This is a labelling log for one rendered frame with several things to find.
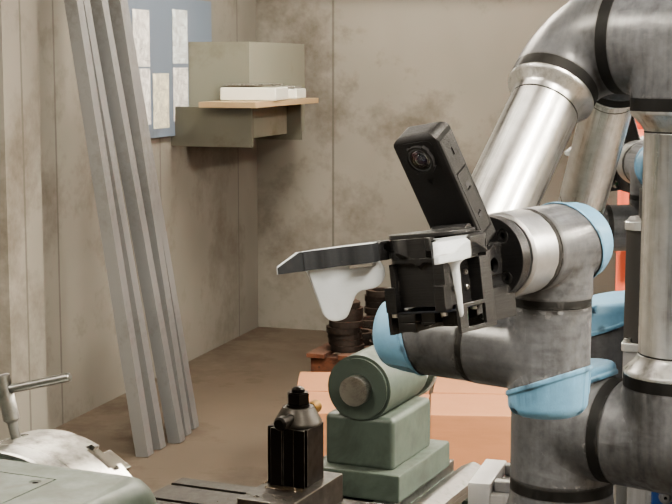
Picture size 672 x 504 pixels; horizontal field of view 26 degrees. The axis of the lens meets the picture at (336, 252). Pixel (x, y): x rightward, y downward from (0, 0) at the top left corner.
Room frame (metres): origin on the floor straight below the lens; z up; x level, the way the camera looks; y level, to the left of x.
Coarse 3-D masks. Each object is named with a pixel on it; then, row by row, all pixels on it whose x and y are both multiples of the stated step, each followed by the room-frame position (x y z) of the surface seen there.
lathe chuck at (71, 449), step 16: (32, 432) 1.90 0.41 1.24; (48, 432) 1.89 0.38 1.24; (64, 432) 1.89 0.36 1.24; (32, 448) 1.82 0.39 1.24; (48, 448) 1.82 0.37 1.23; (64, 448) 1.84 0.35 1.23; (80, 448) 1.85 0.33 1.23; (96, 448) 1.88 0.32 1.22; (64, 464) 1.80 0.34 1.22; (80, 464) 1.81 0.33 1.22; (96, 464) 1.83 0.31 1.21
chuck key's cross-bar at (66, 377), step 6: (42, 378) 1.87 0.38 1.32; (48, 378) 1.86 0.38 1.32; (54, 378) 1.86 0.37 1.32; (60, 378) 1.86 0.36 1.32; (66, 378) 1.85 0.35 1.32; (12, 384) 1.88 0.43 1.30; (18, 384) 1.88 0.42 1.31; (24, 384) 1.87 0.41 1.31; (30, 384) 1.87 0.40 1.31; (36, 384) 1.87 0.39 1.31; (42, 384) 1.86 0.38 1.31; (48, 384) 1.86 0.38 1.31; (54, 384) 1.86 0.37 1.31; (12, 390) 1.88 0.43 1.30; (18, 390) 1.88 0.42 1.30; (24, 390) 1.88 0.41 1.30
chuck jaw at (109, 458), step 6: (90, 450) 1.87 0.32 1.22; (96, 450) 1.87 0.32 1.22; (108, 450) 1.92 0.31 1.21; (96, 456) 1.86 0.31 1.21; (102, 456) 1.87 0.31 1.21; (108, 456) 1.90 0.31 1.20; (114, 456) 1.91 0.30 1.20; (102, 462) 1.85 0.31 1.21; (108, 462) 1.86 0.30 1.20; (114, 462) 1.87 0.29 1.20; (120, 462) 1.90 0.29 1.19; (108, 468) 1.85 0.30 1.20; (114, 468) 1.86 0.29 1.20; (126, 468) 1.90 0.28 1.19
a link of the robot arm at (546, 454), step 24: (600, 360) 1.61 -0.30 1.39; (600, 384) 1.55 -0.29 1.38; (600, 408) 1.52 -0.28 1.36; (528, 432) 1.56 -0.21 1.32; (552, 432) 1.54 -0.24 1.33; (576, 432) 1.53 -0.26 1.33; (528, 456) 1.56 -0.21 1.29; (552, 456) 1.55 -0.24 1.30; (576, 456) 1.53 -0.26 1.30; (528, 480) 1.56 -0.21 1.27; (552, 480) 1.55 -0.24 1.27; (576, 480) 1.54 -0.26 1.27; (600, 480) 1.54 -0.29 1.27
